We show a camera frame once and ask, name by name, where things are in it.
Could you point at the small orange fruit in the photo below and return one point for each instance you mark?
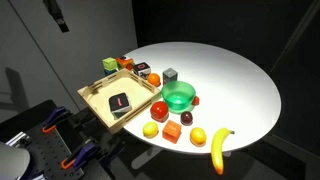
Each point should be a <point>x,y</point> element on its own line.
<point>154,79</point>

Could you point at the yellow-green block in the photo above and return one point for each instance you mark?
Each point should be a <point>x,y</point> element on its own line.
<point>109,64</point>

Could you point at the black block red mark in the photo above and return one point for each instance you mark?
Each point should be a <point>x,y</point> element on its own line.
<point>119,105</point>

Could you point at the orange and white block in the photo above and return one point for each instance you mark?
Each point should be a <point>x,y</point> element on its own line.
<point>125,63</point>

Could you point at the black white block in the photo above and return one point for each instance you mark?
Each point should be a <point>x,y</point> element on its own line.
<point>142,70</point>

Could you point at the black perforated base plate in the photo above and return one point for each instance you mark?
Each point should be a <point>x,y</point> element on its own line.
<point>47,151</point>

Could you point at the teal block under yellow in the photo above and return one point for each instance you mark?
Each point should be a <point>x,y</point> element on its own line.
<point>109,72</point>

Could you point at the yellow orange fruit right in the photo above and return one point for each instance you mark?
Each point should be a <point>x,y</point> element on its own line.
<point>198,136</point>

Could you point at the purple clamp upper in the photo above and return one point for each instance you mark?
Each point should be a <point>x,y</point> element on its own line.
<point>55,117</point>

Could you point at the dark purple plum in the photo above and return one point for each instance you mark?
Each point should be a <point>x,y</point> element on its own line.
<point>186,118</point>

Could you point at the small red object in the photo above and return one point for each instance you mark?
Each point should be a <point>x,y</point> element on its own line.
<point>196,101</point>

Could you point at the purple clamp lower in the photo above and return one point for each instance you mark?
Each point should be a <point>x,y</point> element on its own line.
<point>80,156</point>

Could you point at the yellow lemon left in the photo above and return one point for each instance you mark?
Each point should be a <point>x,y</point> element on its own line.
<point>150,129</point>

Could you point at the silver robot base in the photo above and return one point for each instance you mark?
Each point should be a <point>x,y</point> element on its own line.
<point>14,162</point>

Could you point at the grey block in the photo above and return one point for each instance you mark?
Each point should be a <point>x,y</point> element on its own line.
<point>169,75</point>

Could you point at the yellow banana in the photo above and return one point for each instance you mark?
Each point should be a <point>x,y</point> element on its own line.
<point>216,149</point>

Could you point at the red tomato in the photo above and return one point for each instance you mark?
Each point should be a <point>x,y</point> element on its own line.
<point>159,111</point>

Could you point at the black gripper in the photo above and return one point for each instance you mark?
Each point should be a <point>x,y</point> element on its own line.
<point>55,11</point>

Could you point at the purple clamp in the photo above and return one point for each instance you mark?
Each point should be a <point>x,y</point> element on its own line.
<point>55,117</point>
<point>80,156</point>

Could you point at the green plastic bowl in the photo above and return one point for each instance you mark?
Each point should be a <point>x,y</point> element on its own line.
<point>178,95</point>

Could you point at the wooden crate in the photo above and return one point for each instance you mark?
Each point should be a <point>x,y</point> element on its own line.
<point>140,95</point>

